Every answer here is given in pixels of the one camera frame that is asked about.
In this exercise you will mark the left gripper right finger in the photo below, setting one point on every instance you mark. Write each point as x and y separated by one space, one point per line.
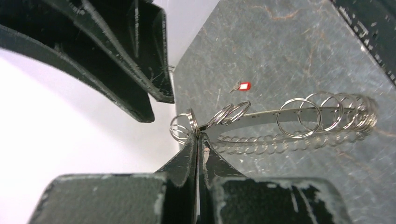
229 197

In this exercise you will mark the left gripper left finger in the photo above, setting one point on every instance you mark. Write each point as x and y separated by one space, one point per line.
167 196

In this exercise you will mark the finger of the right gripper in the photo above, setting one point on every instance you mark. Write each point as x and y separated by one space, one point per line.
34 29
133 33

